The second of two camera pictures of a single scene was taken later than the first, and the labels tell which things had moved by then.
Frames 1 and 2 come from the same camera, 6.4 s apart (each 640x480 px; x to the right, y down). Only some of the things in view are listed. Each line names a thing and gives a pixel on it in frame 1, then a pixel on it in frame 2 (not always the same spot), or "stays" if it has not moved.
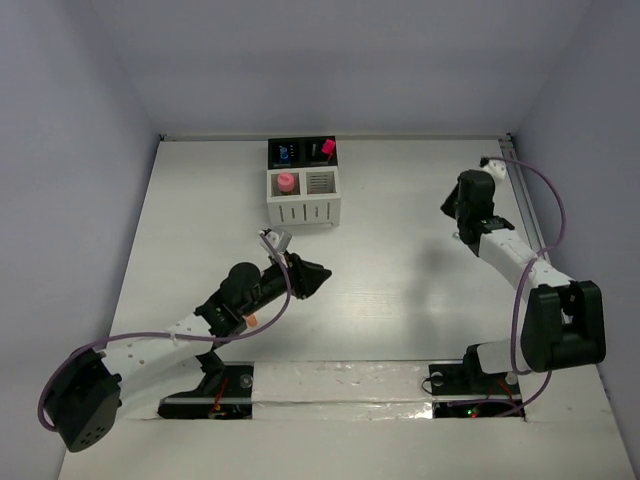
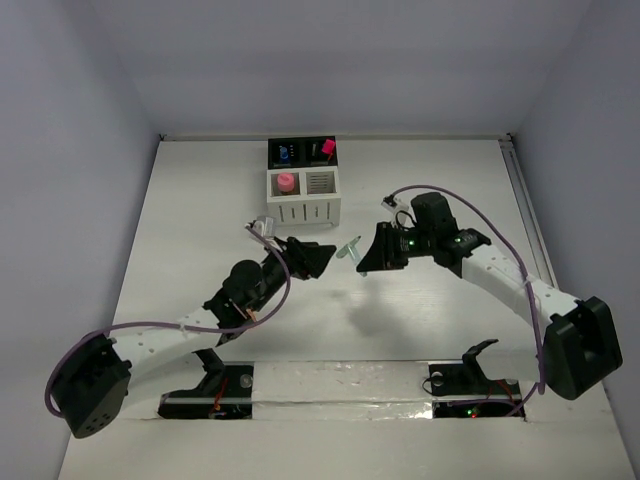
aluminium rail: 524,193 stays
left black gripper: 295,275 to 295,252
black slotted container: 300,152 stays
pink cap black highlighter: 328,147 stays
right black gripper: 446,206 to 382,255
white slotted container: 315,199 stays
